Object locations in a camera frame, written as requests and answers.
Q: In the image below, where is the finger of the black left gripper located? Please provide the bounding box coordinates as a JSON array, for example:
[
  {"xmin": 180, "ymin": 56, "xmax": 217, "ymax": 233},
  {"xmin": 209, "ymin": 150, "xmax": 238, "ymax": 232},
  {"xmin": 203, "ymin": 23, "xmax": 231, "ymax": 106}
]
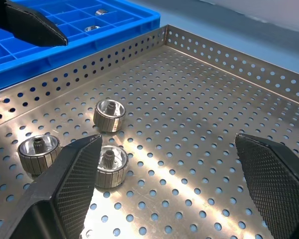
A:
[{"xmin": 4, "ymin": 0, "xmax": 68, "ymax": 48}]

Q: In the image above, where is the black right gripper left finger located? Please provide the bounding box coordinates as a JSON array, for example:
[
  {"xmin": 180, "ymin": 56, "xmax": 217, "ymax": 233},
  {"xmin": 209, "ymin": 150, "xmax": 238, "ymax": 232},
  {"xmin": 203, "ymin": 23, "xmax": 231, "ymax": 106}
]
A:
[{"xmin": 4, "ymin": 133, "xmax": 104, "ymax": 239}]

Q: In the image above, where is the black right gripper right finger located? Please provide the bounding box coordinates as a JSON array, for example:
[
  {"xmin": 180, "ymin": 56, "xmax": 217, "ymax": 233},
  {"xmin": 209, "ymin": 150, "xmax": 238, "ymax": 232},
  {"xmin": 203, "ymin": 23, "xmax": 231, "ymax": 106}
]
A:
[{"xmin": 235, "ymin": 132, "xmax": 299, "ymax": 239}]

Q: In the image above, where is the blue compartment tray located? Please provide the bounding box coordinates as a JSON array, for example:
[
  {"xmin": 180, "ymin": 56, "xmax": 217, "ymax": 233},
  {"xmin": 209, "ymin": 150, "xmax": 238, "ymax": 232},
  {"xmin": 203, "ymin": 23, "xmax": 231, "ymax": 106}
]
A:
[{"xmin": 0, "ymin": 0, "xmax": 161, "ymax": 92}]

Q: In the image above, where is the perforated metal tray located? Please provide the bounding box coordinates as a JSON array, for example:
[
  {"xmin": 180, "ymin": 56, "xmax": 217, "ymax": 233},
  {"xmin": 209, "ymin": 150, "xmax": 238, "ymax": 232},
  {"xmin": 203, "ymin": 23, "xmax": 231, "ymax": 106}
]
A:
[{"xmin": 0, "ymin": 24, "xmax": 299, "ymax": 239}]

